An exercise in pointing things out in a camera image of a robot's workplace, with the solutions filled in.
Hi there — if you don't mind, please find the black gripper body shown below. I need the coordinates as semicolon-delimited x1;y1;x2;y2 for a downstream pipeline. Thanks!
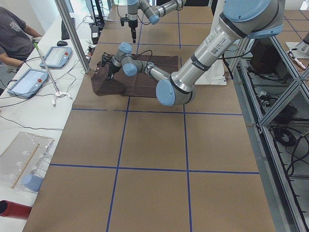
130;27;136;44
106;64;119;81

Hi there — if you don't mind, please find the dark brown t-shirt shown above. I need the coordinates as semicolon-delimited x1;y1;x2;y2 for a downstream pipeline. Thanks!
91;55;179;98

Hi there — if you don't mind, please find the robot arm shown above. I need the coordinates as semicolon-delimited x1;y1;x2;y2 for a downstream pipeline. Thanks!
107;0;285;106
121;0;186;43

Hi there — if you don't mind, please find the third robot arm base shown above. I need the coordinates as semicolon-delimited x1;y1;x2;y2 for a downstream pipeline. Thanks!
285;33;309;59

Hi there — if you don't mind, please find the far teach pendant tablet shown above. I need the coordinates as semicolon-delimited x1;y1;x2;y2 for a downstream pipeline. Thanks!
44;46;72;69

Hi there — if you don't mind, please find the teach pendant tablet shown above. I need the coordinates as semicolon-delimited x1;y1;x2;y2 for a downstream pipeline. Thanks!
7;69;49;99
44;46;72;69

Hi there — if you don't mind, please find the black computer mouse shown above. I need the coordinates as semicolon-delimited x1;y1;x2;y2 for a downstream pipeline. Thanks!
56;41;68;46

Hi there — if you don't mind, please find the black keyboard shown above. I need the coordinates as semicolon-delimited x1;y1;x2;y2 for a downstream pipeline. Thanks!
61;17;75;40

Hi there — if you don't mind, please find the long metal rod tool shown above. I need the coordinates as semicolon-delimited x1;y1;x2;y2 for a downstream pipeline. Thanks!
34;43;60;96

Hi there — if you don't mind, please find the near teach pendant tablet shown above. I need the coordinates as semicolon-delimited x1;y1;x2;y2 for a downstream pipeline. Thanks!
7;69;49;99

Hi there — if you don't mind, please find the seated person grey shirt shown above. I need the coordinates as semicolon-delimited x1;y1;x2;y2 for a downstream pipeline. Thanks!
0;7;41;68

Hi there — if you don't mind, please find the wooden stick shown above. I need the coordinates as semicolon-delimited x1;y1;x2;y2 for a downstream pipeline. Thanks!
11;144;40;189

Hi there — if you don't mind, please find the clear plastic sheet bag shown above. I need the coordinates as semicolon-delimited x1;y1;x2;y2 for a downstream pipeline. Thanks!
0;132;54;193

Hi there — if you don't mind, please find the blue plastic cup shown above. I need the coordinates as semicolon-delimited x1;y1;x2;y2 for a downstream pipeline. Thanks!
22;174;43;192

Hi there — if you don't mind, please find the red cylinder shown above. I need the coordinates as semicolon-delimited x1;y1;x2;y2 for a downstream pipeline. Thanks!
0;200;32;220

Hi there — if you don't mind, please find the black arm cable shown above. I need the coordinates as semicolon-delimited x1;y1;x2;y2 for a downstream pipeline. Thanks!
131;49;154;66

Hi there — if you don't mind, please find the aluminium frame post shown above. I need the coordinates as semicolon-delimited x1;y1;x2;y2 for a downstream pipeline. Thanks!
55;0;90;73

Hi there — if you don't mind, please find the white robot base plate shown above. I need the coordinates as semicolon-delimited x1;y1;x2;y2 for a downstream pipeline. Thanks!
195;61;226;86

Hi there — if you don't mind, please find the aluminium frame rack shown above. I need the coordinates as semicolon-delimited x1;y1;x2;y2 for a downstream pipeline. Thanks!
225;31;309;232

